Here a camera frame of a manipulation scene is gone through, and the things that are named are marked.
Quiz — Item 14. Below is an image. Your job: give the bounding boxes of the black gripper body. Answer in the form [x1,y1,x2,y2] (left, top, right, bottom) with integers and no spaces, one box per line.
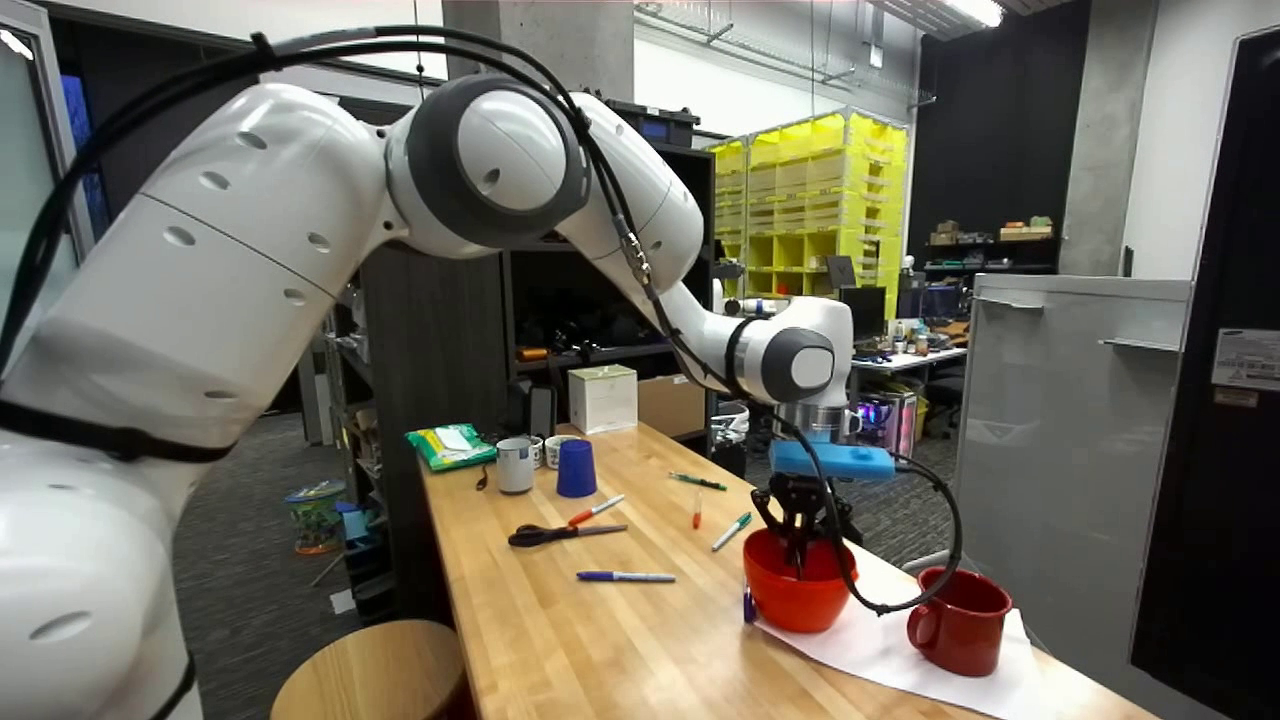
[748,468,861,548]

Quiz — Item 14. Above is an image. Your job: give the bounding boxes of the small dark red mug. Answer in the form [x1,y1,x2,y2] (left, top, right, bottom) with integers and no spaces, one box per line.
[905,562,1015,679]

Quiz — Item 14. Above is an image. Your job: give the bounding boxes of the grey ceramic mug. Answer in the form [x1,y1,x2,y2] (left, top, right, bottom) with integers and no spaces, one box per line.
[491,432,542,499]

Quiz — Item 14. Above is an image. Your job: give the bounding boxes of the red bowl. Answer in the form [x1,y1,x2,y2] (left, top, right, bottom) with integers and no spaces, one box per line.
[741,523,861,639]

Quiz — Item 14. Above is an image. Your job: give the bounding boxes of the white paper sheet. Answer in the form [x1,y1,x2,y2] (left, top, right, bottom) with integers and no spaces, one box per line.
[755,580,1074,720]

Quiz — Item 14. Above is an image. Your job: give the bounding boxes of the cardboard box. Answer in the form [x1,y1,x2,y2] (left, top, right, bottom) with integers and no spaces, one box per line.
[630,371,711,443]

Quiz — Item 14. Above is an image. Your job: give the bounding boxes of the red capped marker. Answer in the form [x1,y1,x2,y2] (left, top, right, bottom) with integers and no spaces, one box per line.
[562,493,630,534]

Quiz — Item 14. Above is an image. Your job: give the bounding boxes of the white box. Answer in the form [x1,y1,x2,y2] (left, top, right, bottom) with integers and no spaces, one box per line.
[562,361,643,440]

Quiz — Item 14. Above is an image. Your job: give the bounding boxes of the blue plastic cup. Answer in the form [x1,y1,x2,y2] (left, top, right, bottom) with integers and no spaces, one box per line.
[551,437,599,505]

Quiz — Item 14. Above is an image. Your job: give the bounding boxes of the black scissors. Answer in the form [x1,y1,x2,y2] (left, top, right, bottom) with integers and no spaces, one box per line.
[502,514,630,551]

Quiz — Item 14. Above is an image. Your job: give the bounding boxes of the black shelf unit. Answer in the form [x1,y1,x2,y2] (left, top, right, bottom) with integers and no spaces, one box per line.
[498,99,718,405]

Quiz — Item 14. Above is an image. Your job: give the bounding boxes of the yellow shelf rack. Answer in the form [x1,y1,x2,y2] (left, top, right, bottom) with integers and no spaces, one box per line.
[706,108,915,324]

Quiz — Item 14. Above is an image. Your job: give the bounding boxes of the green wipes package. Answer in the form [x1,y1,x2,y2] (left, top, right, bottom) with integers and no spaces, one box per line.
[404,420,498,480]

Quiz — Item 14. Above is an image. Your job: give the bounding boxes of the round wooden stool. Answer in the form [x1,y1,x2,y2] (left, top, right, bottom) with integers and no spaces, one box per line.
[268,615,471,720]

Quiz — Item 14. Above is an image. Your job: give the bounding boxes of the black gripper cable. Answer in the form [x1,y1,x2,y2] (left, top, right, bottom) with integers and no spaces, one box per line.
[835,450,969,619]

